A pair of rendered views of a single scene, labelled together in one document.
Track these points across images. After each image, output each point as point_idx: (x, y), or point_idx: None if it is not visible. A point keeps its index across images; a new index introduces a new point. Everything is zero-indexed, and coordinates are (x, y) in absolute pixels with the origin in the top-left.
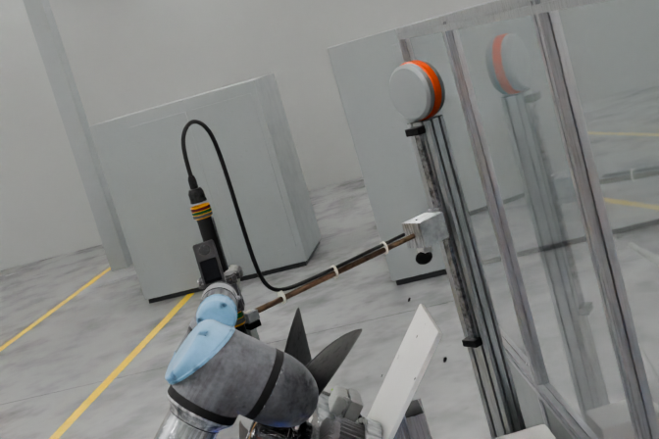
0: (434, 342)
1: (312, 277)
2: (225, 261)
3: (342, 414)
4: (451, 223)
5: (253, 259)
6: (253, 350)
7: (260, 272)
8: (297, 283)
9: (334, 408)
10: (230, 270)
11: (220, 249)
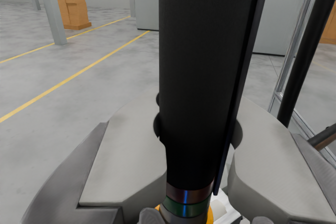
0: None
1: (334, 131)
2: (238, 87)
3: (226, 195)
4: None
5: (298, 86)
6: None
7: (288, 125)
8: (315, 142)
9: (223, 190)
10: None
11: (248, 14)
